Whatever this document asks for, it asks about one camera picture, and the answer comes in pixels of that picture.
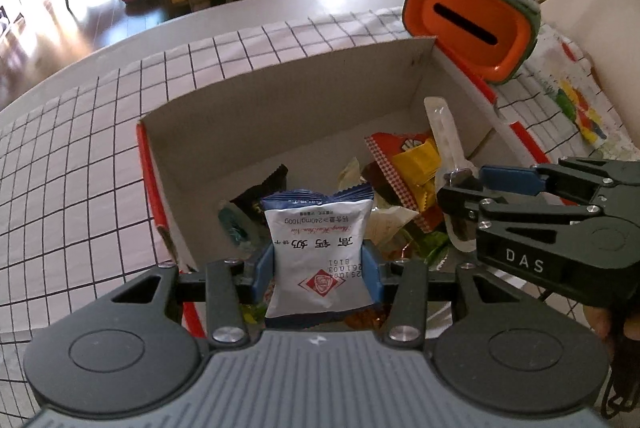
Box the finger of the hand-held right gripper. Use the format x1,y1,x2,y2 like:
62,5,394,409
437,181,602,231
479,157,640,205

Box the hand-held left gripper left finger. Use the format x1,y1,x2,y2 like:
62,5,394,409
107,242,279,351

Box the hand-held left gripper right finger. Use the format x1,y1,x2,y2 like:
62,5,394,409
361,241,521,351

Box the white milk tablet packet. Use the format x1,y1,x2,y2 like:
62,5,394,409
259,185,377,330

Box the small teal snack packet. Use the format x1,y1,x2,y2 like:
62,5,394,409
218,202,259,250

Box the yellow snack packet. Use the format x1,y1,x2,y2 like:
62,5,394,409
391,139,442,185

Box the clear long snack packet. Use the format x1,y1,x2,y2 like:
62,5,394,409
423,96,482,255

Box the red cardboard box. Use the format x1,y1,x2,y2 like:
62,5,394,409
135,35,552,340

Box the person's right hand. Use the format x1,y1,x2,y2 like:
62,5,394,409
585,305,616,343

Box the colourful printed paper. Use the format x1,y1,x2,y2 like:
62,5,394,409
529,27,622,150

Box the orange slotted desk organizer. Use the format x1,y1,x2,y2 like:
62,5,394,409
401,0,544,87

